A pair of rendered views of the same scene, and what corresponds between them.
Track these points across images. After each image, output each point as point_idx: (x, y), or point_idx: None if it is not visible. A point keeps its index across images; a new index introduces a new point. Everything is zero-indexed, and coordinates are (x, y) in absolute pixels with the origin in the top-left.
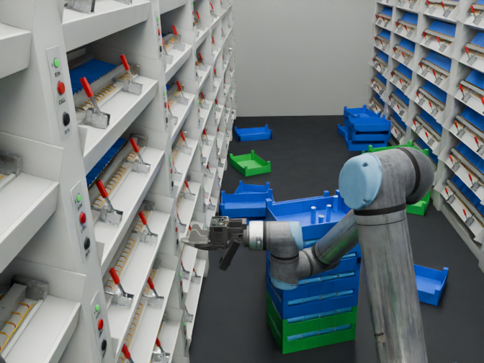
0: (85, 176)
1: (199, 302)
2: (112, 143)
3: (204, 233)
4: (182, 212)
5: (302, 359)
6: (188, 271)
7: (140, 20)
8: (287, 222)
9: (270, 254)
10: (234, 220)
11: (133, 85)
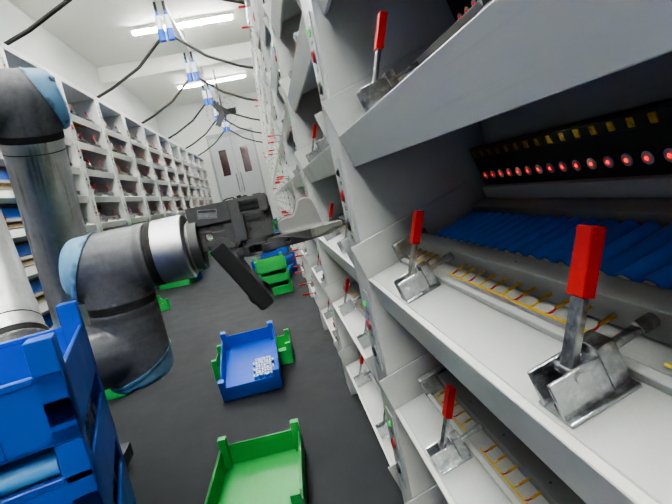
0: (273, 34)
1: None
2: (280, 9)
3: (288, 225)
4: (482, 319)
5: None
6: (436, 453)
7: None
8: (97, 232)
9: (156, 298)
10: (213, 205)
11: None
